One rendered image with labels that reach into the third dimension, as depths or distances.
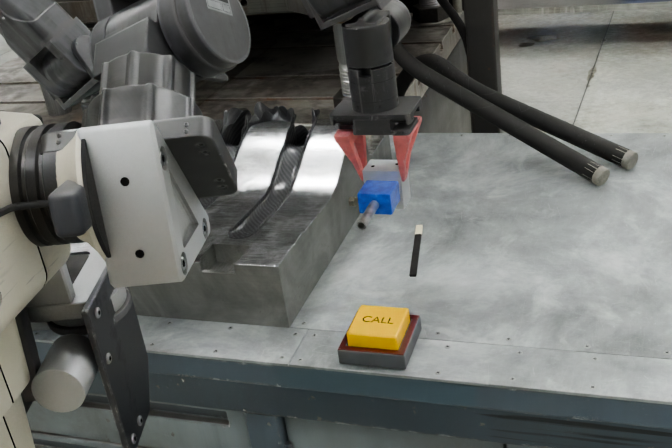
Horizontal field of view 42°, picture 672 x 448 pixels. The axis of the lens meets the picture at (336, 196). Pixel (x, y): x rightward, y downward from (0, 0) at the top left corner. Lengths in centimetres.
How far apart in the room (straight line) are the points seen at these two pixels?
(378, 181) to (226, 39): 46
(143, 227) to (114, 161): 5
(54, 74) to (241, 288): 34
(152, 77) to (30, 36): 44
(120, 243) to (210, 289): 53
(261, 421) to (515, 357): 36
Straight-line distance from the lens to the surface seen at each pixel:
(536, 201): 133
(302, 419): 117
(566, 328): 105
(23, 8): 105
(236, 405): 118
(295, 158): 129
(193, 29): 65
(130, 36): 66
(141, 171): 57
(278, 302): 108
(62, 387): 75
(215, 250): 113
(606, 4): 454
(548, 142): 141
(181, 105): 61
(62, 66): 105
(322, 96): 191
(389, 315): 102
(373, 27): 101
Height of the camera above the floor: 140
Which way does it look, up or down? 25 degrees down
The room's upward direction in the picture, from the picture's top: 8 degrees counter-clockwise
